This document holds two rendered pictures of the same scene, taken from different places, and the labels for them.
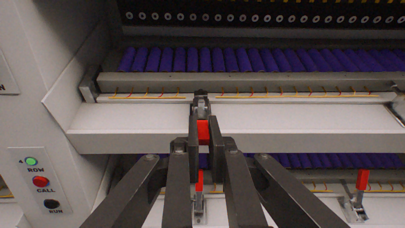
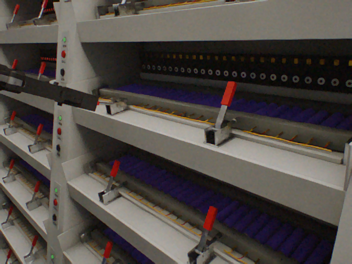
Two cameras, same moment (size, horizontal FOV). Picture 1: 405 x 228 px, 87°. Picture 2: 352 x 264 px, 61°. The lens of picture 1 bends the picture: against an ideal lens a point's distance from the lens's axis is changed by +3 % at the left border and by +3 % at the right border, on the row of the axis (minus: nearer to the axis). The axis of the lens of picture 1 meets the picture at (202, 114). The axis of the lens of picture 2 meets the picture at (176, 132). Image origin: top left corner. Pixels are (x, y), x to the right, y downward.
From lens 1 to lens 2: 55 cm
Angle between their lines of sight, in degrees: 49
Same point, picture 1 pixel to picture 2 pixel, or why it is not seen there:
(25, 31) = (74, 58)
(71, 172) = (67, 129)
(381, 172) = (267, 249)
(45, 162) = (63, 120)
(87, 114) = not seen: hidden behind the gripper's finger
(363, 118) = (189, 134)
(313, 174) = (198, 216)
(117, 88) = (103, 95)
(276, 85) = (167, 107)
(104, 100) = not seen: hidden behind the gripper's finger
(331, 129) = (161, 131)
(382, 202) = not seen: outside the picture
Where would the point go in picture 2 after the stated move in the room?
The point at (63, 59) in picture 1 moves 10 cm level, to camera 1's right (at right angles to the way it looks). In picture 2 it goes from (88, 75) to (108, 78)
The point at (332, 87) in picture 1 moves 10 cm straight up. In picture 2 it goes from (200, 116) to (208, 57)
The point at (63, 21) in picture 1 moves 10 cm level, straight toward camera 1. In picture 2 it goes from (98, 60) to (73, 55)
